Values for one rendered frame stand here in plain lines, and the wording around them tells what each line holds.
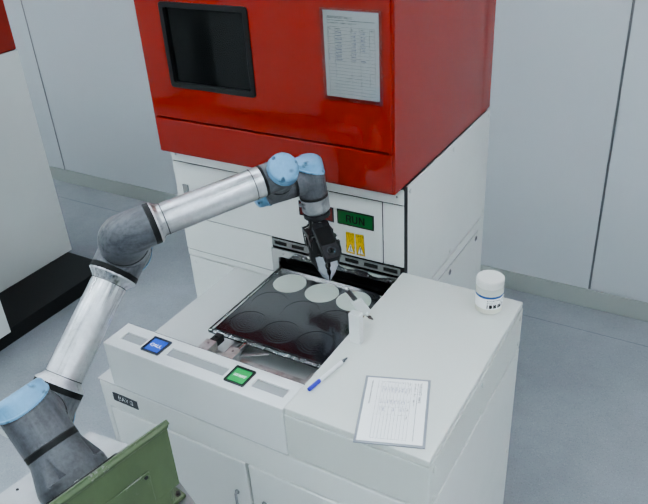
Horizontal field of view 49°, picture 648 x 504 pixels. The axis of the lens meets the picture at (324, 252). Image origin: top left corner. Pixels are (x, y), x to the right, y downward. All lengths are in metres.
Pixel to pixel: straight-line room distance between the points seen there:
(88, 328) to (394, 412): 0.71
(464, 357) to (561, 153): 1.79
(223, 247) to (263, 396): 0.85
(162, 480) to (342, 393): 0.43
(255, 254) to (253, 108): 0.53
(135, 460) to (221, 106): 1.03
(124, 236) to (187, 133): 0.66
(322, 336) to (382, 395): 0.35
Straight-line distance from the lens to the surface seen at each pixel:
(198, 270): 2.53
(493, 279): 1.85
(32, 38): 5.16
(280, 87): 1.94
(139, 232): 1.61
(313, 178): 1.81
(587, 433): 3.02
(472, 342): 1.79
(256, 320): 2.00
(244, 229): 2.30
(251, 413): 1.69
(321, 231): 1.87
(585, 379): 3.26
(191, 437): 1.92
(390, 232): 2.00
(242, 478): 1.89
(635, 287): 3.60
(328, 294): 2.07
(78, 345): 1.72
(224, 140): 2.12
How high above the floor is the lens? 2.05
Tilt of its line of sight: 30 degrees down
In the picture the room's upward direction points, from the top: 4 degrees counter-clockwise
